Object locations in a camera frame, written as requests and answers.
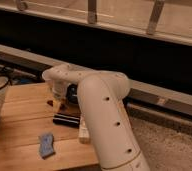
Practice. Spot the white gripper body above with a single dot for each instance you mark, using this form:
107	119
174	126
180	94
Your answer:
59	89

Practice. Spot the red pepper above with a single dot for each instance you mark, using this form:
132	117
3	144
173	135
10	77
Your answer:
50	103

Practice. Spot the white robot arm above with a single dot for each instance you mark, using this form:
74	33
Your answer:
100	97

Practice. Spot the dark ceramic bowl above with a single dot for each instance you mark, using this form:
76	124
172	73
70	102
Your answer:
71	94

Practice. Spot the black striped rectangular box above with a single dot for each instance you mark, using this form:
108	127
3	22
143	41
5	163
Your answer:
66	120

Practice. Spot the white plastic bottle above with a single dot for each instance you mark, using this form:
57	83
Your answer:
83	135

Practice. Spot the metal window rail frame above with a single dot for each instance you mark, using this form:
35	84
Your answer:
167	20

